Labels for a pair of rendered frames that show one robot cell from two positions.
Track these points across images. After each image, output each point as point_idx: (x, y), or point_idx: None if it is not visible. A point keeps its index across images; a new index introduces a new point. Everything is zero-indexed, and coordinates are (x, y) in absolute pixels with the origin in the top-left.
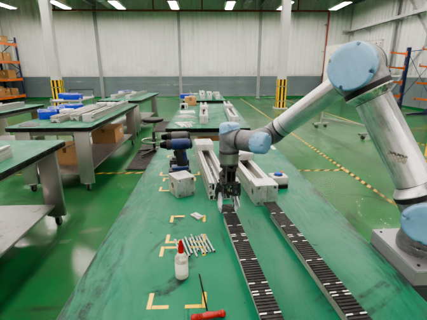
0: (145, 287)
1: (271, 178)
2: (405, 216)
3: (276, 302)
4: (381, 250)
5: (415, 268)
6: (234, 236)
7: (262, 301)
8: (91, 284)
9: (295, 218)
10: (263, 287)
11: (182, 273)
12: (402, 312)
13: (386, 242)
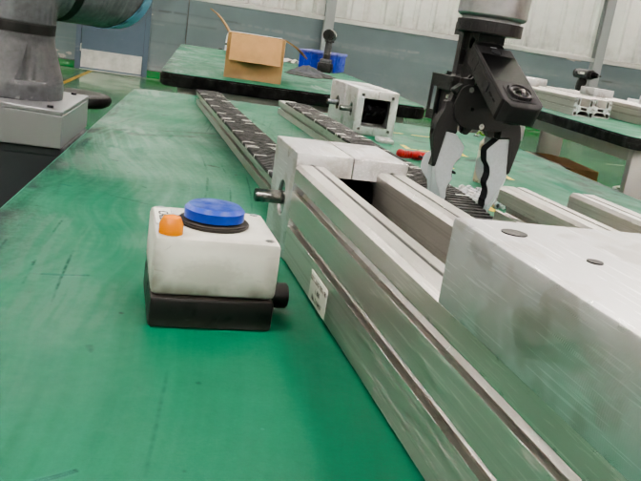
0: (528, 183)
1: (301, 150)
2: None
3: (331, 130)
4: (70, 134)
5: (87, 95)
6: (412, 166)
7: (350, 133)
8: (614, 196)
9: (220, 197)
10: (348, 135)
11: None
12: (148, 126)
13: (72, 105)
